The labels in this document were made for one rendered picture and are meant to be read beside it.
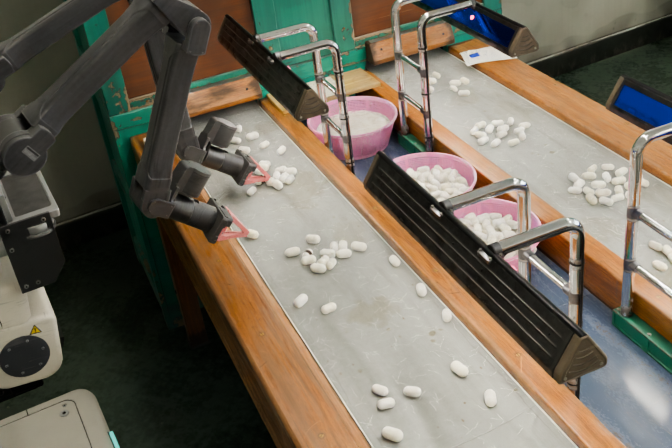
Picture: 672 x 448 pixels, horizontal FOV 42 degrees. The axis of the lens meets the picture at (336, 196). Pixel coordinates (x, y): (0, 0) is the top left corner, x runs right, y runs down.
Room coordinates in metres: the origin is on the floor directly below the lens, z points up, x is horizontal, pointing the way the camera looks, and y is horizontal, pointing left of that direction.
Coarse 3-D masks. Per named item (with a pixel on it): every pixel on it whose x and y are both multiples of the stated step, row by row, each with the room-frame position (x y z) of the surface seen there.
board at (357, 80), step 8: (344, 72) 2.64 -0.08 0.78; (352, 72) 2.63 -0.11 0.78; (360, 72) 2.62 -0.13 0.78; (344, 80) 2.57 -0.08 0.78; (352, 80) 2.57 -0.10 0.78; (360, 80) 2.56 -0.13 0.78; (368, 80) 2.55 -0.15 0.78; (376, 80) 2.54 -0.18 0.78; (352, 88) 2.50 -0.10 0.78; (360, 88) 2.50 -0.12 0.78; (368, 88) 2.51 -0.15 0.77; (272, 96) 2.53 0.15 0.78; (280, 104) 2.46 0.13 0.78; (288, 112) 2.42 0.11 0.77
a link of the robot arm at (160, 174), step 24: (168, 24) 1.61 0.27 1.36; (192, 24) 1.54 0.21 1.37; (168, 48) 1.57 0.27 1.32; (192, 48) 1.54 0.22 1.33; (168, 72) 1.56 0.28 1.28; (192, 72) 1.57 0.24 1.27; (168, 96) 1.55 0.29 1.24; (168, 120) 1.55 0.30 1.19; (168, 144) 1.55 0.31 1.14; (144, 168) 1.55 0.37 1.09; (168, 168) 1.55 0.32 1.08; (144, 192) 1.52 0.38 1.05; (168, 192) 1.55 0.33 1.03
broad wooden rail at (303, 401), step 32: (192, 256) 1.73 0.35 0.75; (224, 256) 1.69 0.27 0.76; (224, 288) 1.57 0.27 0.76; (256, 288) 1.55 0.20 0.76; (224, 320) 1.50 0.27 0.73; (256, 320) 1.44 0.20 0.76; (288, 320) 1.45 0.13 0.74; (256, 352) 1.34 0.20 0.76; (288, 352) 1.33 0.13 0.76; (256, 384) 1.32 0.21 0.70; (288, 384) 1.24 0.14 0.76; (320, 384) 1.23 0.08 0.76; (288, 416) 1.15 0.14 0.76; (320, 416) 1.14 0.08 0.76
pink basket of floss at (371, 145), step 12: (360, 96) 2.45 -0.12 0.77; (336, 108) 2.45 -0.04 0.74; (348, 108) 2.45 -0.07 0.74; (360, 108) 2.44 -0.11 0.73; (372, 108) 2.43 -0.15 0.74; (384, 108) 2.40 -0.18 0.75; (312, 120) 2.37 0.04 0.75; (372, 132) 2.21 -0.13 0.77; (384, 132) 2.24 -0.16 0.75; (336, 144) 2.22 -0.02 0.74; (372, 144) 2.22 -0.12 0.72; (384, 144) 2.26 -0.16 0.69; (336, 156) 2.25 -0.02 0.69; (360, 156) 2.23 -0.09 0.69
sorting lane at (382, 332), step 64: (256, 128) 2.39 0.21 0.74; (256, 192) 2.01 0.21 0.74; (320, 192) 1.96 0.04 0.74; (256, 256) 1.71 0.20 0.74; (320, 256) 1.67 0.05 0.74; (384, 256) 1.64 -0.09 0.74; (320, 320) 1.44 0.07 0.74; (384, 320) 1.41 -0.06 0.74; (384, 384) 1.23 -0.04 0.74; (448, 384) 1.20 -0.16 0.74; (512, 384) 1.18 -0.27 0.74
